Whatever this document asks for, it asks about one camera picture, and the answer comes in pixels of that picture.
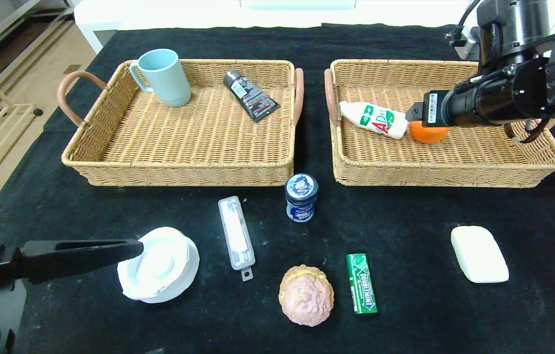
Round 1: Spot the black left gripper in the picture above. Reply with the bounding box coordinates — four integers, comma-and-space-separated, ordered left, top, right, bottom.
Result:
0, 238, 145, 354

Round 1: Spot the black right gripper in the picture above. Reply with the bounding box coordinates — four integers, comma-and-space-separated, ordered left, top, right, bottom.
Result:
405, 77, 488, 127

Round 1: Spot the orange fruit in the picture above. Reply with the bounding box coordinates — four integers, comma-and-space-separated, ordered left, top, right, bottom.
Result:
409, 120, 451, 145

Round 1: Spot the blue gum jar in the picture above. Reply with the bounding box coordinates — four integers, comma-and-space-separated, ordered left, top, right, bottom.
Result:
285, 173, 319, 223

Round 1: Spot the green Doublemint gum pack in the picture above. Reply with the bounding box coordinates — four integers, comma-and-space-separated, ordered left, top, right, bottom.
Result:
346, 253, 378, 314

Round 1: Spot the wicker basket holding milk bottle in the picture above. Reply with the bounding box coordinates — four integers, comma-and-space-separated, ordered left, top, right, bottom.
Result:
324, 59, 555, 188

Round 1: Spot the wicker basket holding mug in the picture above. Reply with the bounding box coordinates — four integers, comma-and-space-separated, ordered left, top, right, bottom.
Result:
57, 59, 305, 187

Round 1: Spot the white AD milk bottle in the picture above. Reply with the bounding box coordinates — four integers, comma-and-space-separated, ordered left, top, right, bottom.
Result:
340, 102, 409, 140

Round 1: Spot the white soap bar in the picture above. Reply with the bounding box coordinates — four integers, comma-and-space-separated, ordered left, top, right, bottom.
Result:
451, 226, 510, 284

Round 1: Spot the white toothbrush case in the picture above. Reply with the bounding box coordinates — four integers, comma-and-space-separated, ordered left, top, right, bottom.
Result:
218, 196, 257, 282

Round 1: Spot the black squeeze tube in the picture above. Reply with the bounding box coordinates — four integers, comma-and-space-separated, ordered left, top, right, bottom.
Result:
223, 70, 279, 123

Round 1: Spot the teal plastic mug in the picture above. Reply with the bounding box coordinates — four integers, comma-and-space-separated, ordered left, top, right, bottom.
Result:
129, 49, 192, 108

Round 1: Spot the brown lumpy bread bun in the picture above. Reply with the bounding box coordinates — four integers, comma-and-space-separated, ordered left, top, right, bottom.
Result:
278, 265, 335, 326

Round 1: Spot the black camera cable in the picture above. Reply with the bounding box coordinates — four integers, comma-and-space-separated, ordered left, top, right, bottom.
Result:
447, 0, 482, 42

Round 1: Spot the thin black cable loop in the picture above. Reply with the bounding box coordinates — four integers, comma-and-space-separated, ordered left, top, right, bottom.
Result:
503, 118, 555, 145

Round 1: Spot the grey metal shelf frame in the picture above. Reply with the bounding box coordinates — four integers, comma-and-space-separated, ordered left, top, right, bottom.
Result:
0, 0, 79, 99

